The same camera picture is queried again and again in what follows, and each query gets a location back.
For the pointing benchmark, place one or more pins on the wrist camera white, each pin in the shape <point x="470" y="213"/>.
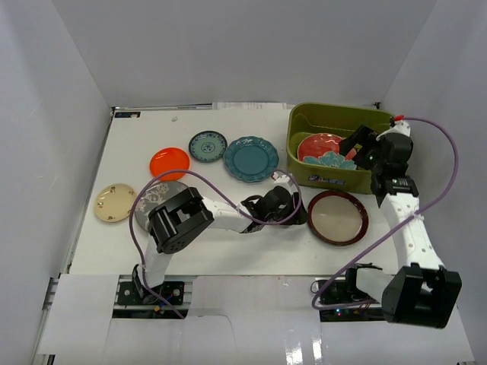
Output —
<point x="397" y="124"/>
<point x="284" y="181"/>

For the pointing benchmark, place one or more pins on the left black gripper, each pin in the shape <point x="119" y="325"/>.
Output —
<point x="295" y="210"/>

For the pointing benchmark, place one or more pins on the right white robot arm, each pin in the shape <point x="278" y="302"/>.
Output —
<point x="423" y="292"/>

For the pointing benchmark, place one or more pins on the grey deer plate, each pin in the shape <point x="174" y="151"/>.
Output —
<point x="153" y="197"/>

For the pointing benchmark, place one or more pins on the red teal wave plate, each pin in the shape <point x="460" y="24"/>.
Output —
<point x="323" y="149"/>

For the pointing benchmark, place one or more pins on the black label sticker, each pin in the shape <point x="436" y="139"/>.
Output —
<point x="126" y="115"/>

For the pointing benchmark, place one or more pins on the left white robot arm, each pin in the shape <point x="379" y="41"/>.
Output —
<point x="175" y="223"/>

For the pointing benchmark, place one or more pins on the dark red rimmed plate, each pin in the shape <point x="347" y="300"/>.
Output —
<point x="337" y="218"/>

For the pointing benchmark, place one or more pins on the teal scalloped plate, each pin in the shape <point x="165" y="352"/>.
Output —
<point x="251" y="159"/>

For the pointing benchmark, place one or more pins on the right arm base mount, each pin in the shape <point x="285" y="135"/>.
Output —
<point x="348" y="303"/>

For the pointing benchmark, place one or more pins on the olive green plastic bin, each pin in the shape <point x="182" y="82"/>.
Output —
<point x="307" y="119"/>

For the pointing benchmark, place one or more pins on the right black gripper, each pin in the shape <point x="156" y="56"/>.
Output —
<point x="364" y="136"/>

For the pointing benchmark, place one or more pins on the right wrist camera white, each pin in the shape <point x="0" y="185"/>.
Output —
<point x="397" y="124"/>

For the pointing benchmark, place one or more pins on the orange plate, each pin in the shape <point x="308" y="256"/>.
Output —
<point x="170" y="158"/>

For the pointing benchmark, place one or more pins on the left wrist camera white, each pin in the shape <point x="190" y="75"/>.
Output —
<point x="284" y="181"/>

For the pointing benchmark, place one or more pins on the small blue patterned plate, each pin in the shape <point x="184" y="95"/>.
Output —
<point x="207" y="146"/>

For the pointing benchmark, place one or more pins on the cream floral plate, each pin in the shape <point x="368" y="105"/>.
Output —
<point x="114" y="202"/>

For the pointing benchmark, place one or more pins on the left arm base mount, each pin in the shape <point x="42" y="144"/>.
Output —
<point x="130" y="305"/>

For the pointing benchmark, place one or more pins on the white papers at back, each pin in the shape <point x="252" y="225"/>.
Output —
<point x="248" y="106"/>

